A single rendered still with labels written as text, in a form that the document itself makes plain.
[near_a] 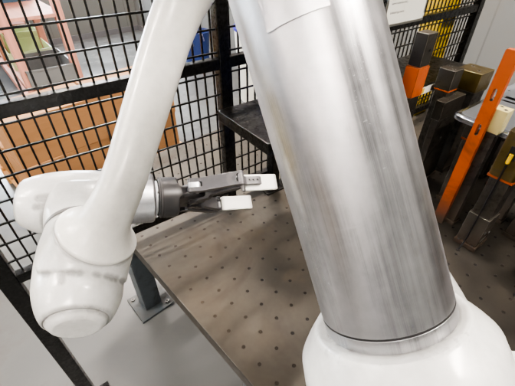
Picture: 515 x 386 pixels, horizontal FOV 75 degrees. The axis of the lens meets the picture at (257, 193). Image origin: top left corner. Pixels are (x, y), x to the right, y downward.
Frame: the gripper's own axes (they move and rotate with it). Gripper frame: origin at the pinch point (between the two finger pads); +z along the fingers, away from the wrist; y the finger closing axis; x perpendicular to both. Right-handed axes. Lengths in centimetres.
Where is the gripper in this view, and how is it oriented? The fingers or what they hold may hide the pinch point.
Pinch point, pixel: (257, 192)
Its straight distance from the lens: 69.8
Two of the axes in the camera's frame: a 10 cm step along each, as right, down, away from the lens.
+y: -3.6, 3.0, 8.8
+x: 1.6, 9.5, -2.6
